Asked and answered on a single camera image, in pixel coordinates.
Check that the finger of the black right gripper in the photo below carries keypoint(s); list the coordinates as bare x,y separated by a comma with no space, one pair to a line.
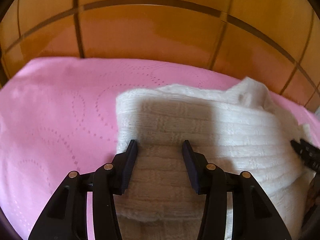
308,153

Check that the white knitted sock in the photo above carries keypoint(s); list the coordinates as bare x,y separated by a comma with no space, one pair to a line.
239,129

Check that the wooden wardrobe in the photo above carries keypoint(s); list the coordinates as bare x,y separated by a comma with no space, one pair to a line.
275,42

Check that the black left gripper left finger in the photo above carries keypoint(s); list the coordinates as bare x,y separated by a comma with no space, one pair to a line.
65,214

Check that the pink bed cover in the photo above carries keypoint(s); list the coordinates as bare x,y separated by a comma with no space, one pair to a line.
59,114

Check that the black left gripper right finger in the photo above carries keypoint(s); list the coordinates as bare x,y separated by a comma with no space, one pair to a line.
254,215

